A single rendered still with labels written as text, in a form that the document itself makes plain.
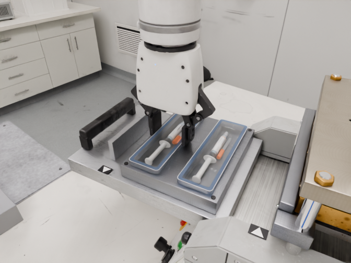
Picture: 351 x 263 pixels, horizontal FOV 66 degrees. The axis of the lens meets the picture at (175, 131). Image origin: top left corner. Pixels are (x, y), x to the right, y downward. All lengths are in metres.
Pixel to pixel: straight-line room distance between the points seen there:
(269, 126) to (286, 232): 0.27
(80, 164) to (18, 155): 0.47
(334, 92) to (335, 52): 1.54
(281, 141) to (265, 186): 0.09
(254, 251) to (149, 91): 0.26
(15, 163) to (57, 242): 0.33
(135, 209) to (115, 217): 0.05
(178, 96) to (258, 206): 0.22
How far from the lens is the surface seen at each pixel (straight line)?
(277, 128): 0.54
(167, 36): 0.36
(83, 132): 0.51
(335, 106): 0.41
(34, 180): 0.84
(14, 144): 1.02
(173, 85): 0.39
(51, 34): 2.84
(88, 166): 0.49
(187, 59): 0.37
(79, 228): 0.69
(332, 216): 0.34
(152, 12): 0.36
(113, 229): 0.67
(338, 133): 0.35
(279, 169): 0.56
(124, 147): 0.50
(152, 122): 0.47
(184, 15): 0.36
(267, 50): 2.10
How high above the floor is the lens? 1.29
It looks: 35 degrees down
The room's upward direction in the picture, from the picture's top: straight up
